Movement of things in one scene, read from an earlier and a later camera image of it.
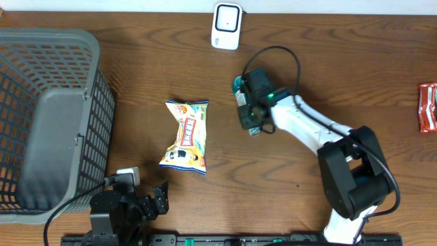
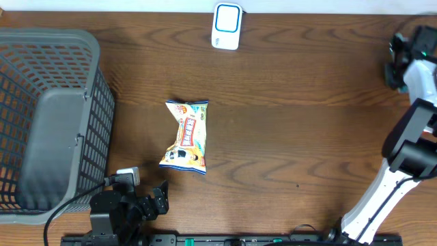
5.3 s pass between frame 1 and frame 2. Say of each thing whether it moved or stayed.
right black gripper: moved
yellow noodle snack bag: stayed
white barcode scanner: stayed
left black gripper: stayed
